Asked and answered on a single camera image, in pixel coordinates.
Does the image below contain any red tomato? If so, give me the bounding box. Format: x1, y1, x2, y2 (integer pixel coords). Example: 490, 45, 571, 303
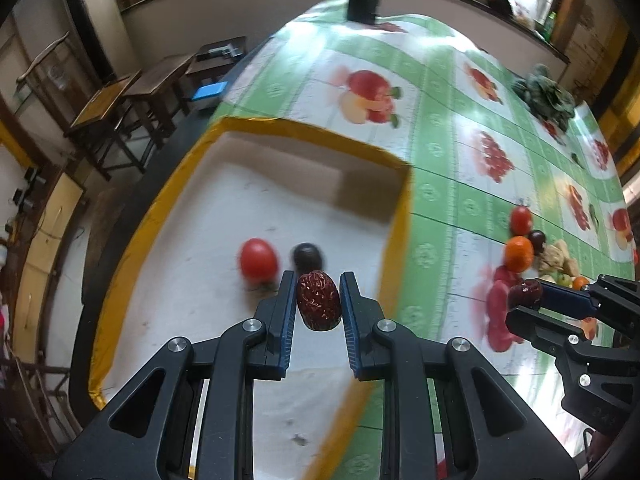
510, 204, 533, 237
239, 238, 279, 285

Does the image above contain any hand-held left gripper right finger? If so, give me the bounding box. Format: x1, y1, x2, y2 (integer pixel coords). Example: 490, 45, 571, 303
339, 270, 583, 480

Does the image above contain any wrinkled red date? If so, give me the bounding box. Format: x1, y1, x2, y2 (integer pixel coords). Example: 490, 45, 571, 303
296, 270, 343, 332

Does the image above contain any black device on stand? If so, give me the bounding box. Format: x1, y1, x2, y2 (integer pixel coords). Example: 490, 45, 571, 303
346, 0, 386, 23

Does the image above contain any wooden stick on wall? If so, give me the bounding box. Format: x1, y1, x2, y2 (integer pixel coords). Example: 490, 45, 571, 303
16, 31, 71, 83

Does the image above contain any wooden desk with yellow top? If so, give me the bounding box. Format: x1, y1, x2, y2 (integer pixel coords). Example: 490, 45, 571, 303
65, 71, 143, 181

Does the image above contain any yellow wooden cabinet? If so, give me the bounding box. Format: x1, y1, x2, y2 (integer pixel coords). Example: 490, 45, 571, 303
10, 170, 86, 356

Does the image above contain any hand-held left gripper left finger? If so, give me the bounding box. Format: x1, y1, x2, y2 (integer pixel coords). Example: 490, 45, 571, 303
52, 270, 301, 480

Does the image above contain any fruit-print green checked tablecloth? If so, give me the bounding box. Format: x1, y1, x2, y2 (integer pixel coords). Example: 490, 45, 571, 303
206, 0, 640, 480

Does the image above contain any dark red plum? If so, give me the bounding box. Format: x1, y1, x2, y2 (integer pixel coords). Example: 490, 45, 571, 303
507, 280, 544, 309

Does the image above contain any dark green leafy vegetable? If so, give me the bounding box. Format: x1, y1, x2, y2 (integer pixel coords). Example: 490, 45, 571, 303
512, 64, 576, 131

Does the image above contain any blue flat box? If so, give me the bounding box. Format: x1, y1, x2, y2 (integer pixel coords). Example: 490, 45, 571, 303
192, 82, 230, 111

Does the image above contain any wooden chair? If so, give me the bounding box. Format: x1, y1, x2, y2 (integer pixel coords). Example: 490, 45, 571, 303
0, 350, 81, 461

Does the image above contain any white bag on sill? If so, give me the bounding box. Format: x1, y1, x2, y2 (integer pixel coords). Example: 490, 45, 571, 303
505, 0, 543, 28

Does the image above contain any dark wooden desk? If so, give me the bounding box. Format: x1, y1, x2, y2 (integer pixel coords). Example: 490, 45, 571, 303
122, 54, 196, 148
186, 36, 248, 91

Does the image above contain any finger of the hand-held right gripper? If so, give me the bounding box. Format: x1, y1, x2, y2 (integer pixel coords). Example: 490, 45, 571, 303
505, 305, 640, 436
540, 274, 640, 341

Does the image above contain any white box with yellow rim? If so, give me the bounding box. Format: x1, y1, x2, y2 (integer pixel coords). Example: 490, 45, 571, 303
87, 116, 415, 480

